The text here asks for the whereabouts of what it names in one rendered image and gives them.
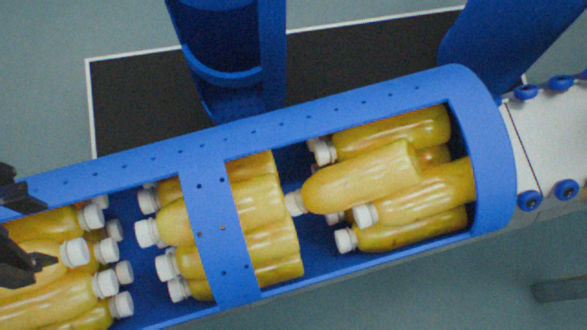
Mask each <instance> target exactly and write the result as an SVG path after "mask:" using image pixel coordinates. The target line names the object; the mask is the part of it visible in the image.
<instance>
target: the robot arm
mask: <svg viewBox="0 0 587 330"><path fill-rule="evenodd" d="M16 175H17V171H16V170H15V169H14V167H13V166H10V165H8V164H5V163H4V162H1V161H0V206H2V207H4V208H6V209H9V210H14V211H15V212H18V213H21V214H23V215H30V214H34V213H36V212H39V211H43V210H49V204H48V203H45V202H43V201H41V200H40V199H38V198H35V197H34V196H32V195H30V194H29V193H28V184H27V182H26V181H21V182H17V183H15V182H14V177H15V176H16ZM4 197H5V198H4ZM1 198H2V199H1ZM58 263H59V259H58V257H55V256H52V255H49V254H46V253H42V252H38V251H33V252H29V253H27V252H26V250H23V249H22V248H21V247H20V246H19V245H17V244H16V243H15V242H14V240H13V239H12V238H11V237H9V230H6V229H5V228H4V227H3V226H2V225H1V224H0V287H1V288H5V289H9V290H12V291H14V290H17V289H21V288H24V287H27V286H30V285H34V284H36V276H35V274H34V273H37V272H40V271H43V268H46V267H49V266H52V265H55V264H58Z"/></svg>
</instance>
